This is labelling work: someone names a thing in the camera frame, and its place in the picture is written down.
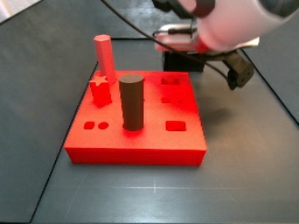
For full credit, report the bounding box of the black cable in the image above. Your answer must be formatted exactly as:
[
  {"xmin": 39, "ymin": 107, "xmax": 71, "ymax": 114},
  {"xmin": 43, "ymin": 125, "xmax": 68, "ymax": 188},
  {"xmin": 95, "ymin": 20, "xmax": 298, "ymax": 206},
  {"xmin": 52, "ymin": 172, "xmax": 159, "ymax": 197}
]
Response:
[{"xmin": 99, "ymin": 0, "xmax": 231, "ymax": 81}]

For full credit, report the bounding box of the red shape-sorting board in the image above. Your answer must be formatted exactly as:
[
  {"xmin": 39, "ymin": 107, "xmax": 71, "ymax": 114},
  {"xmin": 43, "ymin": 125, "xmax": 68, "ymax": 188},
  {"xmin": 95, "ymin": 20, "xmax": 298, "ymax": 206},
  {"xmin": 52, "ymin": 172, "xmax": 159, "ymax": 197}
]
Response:
[{"xmin": 64, "ymin": 71, "xmax": 207, "ymax": 165}]

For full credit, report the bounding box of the dark cylinder peg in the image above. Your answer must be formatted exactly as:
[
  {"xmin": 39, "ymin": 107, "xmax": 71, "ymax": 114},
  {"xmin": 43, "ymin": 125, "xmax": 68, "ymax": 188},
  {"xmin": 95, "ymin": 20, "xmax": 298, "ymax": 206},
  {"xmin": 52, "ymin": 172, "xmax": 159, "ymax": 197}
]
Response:
[{"xmin": 119, "ymin": 73, "xmax": 144, "ymax": 131}]

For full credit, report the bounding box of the red star peg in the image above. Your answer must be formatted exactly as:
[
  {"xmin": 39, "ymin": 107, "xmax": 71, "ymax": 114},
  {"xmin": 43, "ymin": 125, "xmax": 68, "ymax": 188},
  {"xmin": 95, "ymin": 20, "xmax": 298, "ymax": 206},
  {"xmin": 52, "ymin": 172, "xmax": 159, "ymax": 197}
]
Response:
[{"xmin": 88, "ymin": 75, "xmax": 112, "ymax": 108}]

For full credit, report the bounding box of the black curved stand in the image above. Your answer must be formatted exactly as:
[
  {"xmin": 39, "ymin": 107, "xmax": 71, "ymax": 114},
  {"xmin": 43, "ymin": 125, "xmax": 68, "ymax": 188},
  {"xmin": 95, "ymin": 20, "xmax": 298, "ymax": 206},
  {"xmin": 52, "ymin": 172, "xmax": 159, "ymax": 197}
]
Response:
[{"xmin": 163, "ymin": 52, "xmax": 204, "ymax": 72}]

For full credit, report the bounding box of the red octagonal peg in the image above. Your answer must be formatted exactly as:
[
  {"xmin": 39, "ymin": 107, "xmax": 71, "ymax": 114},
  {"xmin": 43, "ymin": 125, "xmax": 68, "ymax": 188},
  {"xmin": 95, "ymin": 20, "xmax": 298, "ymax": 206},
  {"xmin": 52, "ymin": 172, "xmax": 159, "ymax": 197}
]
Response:
[{"xmin": 93, "ymin": 34, "xmax": 116, "ymax": 84}]

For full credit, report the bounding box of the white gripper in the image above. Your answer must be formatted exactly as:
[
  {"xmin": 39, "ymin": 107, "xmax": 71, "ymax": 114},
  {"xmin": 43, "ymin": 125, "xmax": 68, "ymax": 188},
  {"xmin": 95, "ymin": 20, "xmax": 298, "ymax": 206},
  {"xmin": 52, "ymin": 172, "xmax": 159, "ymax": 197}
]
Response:
[{"xmin": 154, "ymin": 23, "xmax": 260, "ymax": 53}]

